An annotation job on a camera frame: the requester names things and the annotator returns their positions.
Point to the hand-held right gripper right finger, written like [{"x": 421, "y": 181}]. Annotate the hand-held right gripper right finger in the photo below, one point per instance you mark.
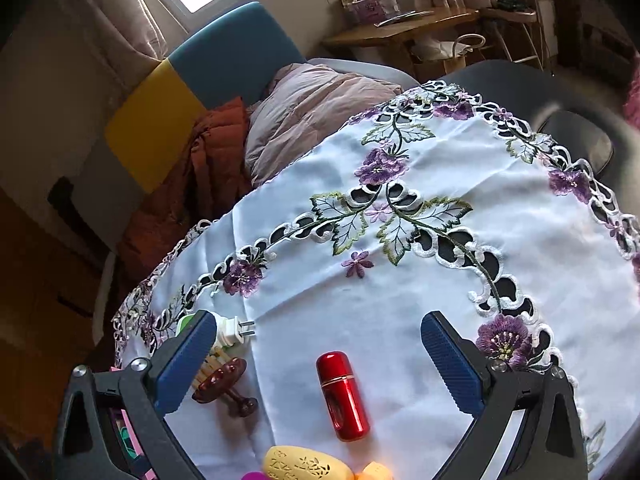
[{"x": 450, "y": 365}]

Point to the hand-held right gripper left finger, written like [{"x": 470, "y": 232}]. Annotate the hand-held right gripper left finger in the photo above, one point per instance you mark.
[{"x": 182, "y": 365}]

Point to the brown wooden massage comb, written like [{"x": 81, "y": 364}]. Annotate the brown wooden massage comb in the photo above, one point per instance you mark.
[{"x": 225, "y": 377}]

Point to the green white plug-in device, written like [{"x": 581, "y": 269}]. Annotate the green white plug-in device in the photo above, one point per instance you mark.
[{"x": 227, "y": 330}]

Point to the pink rimmed white box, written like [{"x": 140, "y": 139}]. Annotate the pink rimmed white box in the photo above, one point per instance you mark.
[{"x": 122, "y": 427}]

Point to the red metal cylinder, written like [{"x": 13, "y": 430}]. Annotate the red metal cylinder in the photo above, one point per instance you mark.
[{"x": 342, "y": 400}]

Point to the yellow carved oval object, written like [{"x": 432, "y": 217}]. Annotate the yellow carved oval object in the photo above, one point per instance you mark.
[{"x": 305, "y": 465}]

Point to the orange plastic piece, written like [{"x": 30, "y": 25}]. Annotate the orange plastic piece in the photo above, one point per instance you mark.
[{"x": 375, "y": 472}]

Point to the wooden wardrobe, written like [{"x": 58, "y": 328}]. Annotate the wooden wardrobe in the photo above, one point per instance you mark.
[{"x": 30, "y": 285}]

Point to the white embroidered floral tablecloth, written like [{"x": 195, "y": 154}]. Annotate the white embroidered floral tablecloth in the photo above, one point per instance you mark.
[{"x": 450, "y": 185}]

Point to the rust orange jacket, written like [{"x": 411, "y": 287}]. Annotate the rust orange jacket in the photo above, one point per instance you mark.
[{"x": 210, "y": 160}]

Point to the blue yellow chair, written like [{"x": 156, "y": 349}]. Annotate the blue yellow chair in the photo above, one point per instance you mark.
[{"x": 150, "y": 110}]

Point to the pale pink duvet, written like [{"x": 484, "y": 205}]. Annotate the pale pink duvet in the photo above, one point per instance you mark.
[{"x": 310, "y": 105}]

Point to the wooden desk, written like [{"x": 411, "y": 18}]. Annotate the wooden desk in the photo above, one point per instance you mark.
[{"x": 400, "y": 27}]

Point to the papers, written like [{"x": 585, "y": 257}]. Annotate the papers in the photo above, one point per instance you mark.
[{"x": 405, "y": 17}]

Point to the pink gift box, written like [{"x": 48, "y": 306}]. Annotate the pink gift box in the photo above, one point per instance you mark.
[{"x": 372, "y": 7}]

